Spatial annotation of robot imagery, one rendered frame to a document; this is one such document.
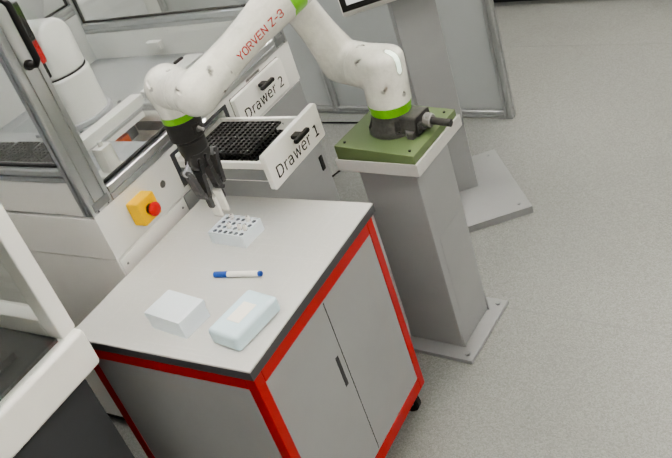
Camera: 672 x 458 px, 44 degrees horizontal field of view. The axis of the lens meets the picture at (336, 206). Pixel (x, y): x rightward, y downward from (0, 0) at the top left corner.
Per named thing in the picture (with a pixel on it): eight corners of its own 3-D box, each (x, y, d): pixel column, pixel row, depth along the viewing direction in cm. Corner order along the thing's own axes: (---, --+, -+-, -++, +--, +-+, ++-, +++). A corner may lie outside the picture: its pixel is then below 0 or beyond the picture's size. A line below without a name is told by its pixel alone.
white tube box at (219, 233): (264, 229, 223) (260, 217, 221) (246, 248, 217) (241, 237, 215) (230, 224, 230) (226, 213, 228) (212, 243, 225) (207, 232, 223)
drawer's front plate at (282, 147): (325, 134, 246) (314, 102, 240) (276, 190, 226) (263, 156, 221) (320, 134, 247) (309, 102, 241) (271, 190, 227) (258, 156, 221)
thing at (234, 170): (316, 133, 245) (310, 115, 242) (272, 182, 227) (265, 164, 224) (213, 133, 266) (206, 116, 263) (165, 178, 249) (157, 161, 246)
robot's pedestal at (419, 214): (508, 303, 284) (464, 111, 245) (472, 364, 265) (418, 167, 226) (432, 290, 302) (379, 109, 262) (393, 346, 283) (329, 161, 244)
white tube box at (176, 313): (211, 315, 197) (203, 299, 195) (186, 340, 192) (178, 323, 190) (176, 304, 205) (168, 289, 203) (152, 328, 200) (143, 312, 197)
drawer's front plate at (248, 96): (290, 85, 284) (280, 57, 278) (245, 130, 264) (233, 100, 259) (286, 86, 285) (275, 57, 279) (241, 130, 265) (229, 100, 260)
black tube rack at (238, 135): (287, 139, 246) (280, 120, 243) (256, 172, 234) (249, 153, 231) (229, 139, 258) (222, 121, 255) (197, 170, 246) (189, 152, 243)
